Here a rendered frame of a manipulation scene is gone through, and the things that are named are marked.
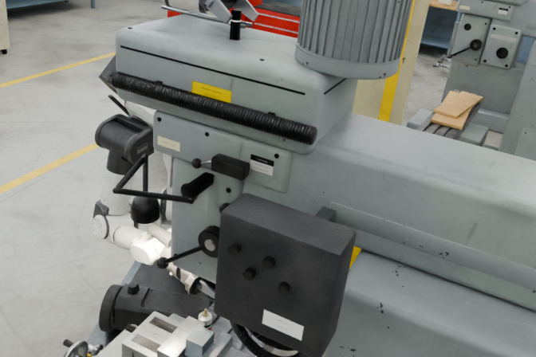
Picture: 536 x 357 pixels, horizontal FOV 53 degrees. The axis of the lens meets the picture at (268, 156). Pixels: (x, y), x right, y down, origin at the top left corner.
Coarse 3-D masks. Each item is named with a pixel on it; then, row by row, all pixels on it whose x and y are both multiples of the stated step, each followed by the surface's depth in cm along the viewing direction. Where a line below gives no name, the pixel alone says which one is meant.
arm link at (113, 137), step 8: (104, 128) 164; (112, 128) 163; (120, 128) 163; (128, 128) 165; (104, 136) 163; (112, 136) 162; (120, 136) 161; (128, 136) 161; (104, 144) 164; (112, 144) 162; (120, 144) 161; (112, 152) 163; (120, 152) 162; (112, 160) 163; (120, 160) 163; (112, 168) 164; (120, 168) 164; (128, 168) 165
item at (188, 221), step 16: (176, 160) 119; (176, 176) 120; (192, 176) 118; (224, 176) 115; (176, 192) 122; (208, 192) 118; (224, 192) 116; (240, 192) 115; (176, 208) 124; (192, 208) 122; (208, 208) 119; (176, 224) 126; (192, 224) 123; (208, 224) 121; (176, 240) 128; (192, 240) 125; (192, 256) 127; (208, 256) 125; (192, 272) 129; (208, 272) 127
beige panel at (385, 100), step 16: (416, 0) 257; (416, 16) 260; (416, 32) 262; (416, 48) 265; (400, 64) 271; (368, 80) 282; (384, 80) 278; (400, 80) 275; (368, 96) 285; (384, 96) 281; (400, 96) 278; (368, 112) 289; (384, 112) 284; (400, 112) 281; (352, 256) 326
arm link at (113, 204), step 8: (104, 176) 167; (112, 176) 165; (120, 176) 165; (104, 184) 167; (112, 184) 165; (128, 184) 168; (104, 192) 168; (112, 192) 166; (104, 200) 168; (112, 200) 167; (120, 200) 168; (128, 200) 171; (96, 208) 170; (104, 208) 168; (112, 208) 168; (120, 208) 169; (128, 208) 173; (96, 216) 168; (104, 216) 167; (96, 224) 168; (104, 224) 166; (96, 232) 169; (104, 232) 166
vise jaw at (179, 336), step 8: (184, 320) 150; (192, 320) 151; (176, 328) 147; (184, 328) 148; (192, 328) 148; (176, 336) 145; (184, 336) 145; (168, 344) 142; (176, 344) 142; (184, 344) 142; (160, 352) 140; (168, 352) 140; (176, 352) 140; (184, 352) 142
